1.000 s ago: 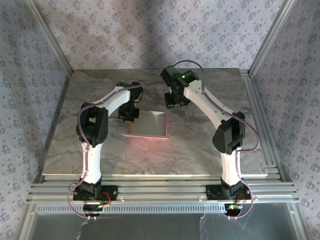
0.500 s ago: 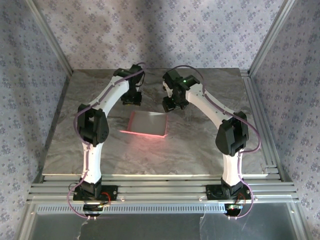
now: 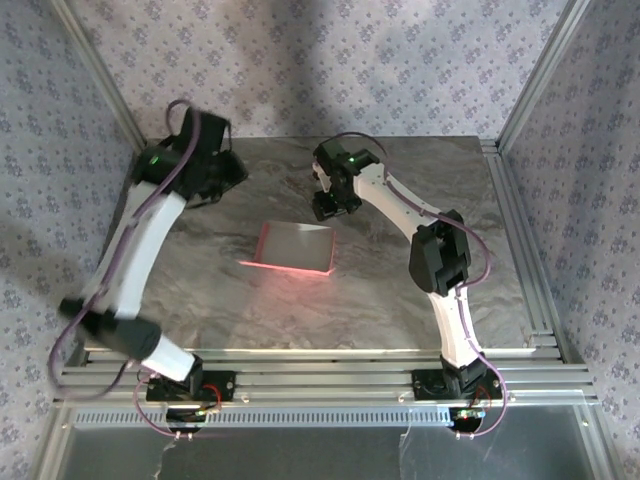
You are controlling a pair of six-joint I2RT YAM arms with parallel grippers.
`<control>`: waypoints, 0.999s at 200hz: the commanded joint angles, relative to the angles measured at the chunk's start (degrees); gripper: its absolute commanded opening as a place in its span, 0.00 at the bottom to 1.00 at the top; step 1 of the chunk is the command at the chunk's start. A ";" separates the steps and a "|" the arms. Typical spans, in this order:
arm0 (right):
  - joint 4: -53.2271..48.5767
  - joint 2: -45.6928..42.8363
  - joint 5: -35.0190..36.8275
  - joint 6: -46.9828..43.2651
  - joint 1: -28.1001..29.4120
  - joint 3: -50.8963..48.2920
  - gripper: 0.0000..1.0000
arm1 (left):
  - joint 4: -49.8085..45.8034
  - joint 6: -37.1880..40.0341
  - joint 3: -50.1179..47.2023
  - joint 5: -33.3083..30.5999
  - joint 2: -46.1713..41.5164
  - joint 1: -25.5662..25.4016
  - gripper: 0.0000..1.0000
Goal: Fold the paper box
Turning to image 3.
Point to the aluminium frame post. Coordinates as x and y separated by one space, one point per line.
542 75
102 75

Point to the pink cardboard box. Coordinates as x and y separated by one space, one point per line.
295 247

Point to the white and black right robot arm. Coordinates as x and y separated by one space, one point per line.
390 192

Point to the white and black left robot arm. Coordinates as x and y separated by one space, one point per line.
140 240

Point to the grey metal panel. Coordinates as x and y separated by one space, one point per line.
300 455

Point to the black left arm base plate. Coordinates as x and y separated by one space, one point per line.
220 376

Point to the aluminium rail bed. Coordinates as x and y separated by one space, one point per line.
320 375

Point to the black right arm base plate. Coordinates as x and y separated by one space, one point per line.
422 392

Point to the aluminium side rail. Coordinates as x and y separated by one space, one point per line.
497 175

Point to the black controller board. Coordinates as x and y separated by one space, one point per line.
182 416
467 417

